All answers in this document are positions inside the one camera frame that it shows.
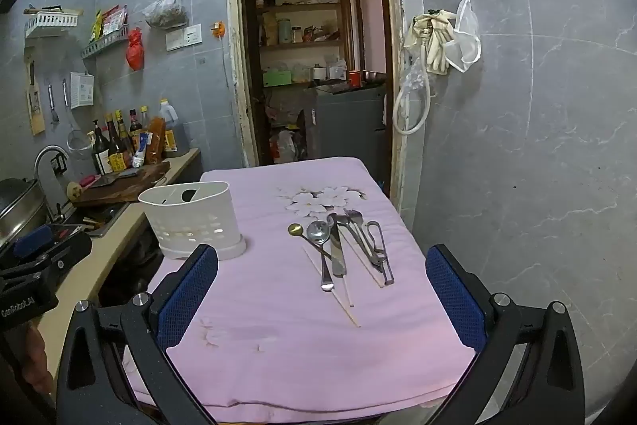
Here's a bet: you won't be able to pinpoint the chrome faucet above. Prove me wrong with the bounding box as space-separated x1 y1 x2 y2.
34 145 70 187

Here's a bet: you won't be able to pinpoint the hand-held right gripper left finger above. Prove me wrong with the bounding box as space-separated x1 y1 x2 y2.
56 243 220 425

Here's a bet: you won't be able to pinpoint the grey refrigerator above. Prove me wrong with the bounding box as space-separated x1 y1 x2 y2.
303 84 388 164

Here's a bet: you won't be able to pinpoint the orange seasoning pouch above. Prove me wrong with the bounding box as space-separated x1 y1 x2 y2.
147 116 166 163

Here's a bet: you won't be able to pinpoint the steel pot with dark lid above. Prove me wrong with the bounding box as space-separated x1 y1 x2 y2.
0 177 48 251

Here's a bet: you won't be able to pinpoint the white wall calendar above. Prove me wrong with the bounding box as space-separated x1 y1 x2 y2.
70 71 95 110

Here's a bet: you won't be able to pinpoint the hanging mesh strainer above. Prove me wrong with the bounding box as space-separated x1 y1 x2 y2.
61 79 93 153

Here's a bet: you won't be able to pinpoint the clear bag of dried goods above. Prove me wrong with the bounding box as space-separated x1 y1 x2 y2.
143 0 189 29

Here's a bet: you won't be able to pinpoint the white utensil holder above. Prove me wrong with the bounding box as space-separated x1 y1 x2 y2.
138 181 248 260

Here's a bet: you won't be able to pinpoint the cream rubber gloves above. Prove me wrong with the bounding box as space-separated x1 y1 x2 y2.
403 9 459 74

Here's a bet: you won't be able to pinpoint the steel table knife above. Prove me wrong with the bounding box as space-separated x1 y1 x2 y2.
329 221 347 278

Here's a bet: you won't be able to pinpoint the pink floral tablecloth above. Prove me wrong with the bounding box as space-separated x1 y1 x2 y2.
122 156 479 412

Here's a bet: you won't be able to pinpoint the hanging steel peeler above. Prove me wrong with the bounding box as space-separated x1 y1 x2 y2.
46 79 61 123

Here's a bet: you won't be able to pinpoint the row of sauce bottles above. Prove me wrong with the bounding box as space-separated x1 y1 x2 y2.
91 106 152 174

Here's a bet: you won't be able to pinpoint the seasoning packets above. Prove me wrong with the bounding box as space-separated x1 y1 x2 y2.
90 5 128 42

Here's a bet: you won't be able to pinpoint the metal wall shelf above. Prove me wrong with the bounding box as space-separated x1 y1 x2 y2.
81 25 129 60

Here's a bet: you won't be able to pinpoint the clear plastic bag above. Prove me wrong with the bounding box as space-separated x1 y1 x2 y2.
401 57 434 100

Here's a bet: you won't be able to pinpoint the beige kitchen counter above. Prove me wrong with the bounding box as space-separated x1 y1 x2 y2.
37 147 202 376

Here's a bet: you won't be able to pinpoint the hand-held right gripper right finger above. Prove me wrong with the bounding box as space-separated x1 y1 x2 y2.
424 244 585 425

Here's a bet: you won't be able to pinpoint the large steel spoon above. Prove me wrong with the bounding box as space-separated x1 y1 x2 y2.
306 220 335 292

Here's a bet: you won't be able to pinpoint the white mesh bag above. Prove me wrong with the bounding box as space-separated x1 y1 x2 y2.
443 0 483 73

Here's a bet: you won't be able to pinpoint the small gold spoon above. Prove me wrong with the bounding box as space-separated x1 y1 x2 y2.
287 223 333 260

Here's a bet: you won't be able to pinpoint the cream door frame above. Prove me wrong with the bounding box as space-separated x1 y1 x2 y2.
226 0 419 217

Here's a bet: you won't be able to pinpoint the white wall basket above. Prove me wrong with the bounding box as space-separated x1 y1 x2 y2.
24 9 83 38

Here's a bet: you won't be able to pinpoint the white plastic floor jug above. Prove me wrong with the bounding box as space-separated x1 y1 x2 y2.
271 130 299 164

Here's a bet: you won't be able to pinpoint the large oil jug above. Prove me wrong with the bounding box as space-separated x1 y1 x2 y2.
158 99 190 157

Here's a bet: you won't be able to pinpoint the red plastic bag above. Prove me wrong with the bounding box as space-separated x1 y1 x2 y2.
125 27 145 71

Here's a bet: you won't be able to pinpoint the steel cleaver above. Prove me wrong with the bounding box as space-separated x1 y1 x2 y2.
97 168 140 187

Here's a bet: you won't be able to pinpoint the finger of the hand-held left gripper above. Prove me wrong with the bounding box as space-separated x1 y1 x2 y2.
12 225 55 258
49 233 94 292

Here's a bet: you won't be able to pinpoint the hanging wooden knife rack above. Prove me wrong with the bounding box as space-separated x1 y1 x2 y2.
25 57 47 136

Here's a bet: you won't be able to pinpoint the white hose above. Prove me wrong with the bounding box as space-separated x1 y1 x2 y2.
392 27 432 136

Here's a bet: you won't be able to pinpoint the steel wire peeler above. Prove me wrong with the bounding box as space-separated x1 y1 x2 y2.
365 221 395 284

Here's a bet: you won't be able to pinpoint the steel sink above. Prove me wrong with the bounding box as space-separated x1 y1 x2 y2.
50 201 130 239

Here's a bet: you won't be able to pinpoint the wooden shelf unit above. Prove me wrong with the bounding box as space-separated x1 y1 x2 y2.
243 0 354 167

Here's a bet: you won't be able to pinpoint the wooden cutting board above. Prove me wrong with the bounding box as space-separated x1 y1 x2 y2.
72 161 171 208

